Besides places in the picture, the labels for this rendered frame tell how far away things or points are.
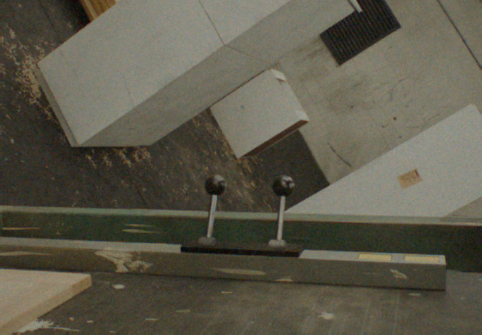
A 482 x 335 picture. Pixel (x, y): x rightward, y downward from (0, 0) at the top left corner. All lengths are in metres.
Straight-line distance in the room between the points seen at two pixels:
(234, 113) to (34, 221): 4.71
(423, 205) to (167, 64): 2.12
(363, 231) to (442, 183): 3.33
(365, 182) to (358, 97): 4.56
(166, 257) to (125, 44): 2.57
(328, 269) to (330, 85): 8.19
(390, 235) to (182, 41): 2.35
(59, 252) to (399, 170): 3.60
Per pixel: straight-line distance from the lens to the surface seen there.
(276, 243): 1.01
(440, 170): 4.52
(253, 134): 5.99
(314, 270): 0.99
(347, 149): 9.04
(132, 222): 1.34
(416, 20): 9.10
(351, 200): 4.59
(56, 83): 3.76
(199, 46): 3.35
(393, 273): 0.98
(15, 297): 0.97
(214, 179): 1.07
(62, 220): 1.42
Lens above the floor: 1.82
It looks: 16 degrees down
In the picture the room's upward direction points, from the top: 58 degrees clockwise
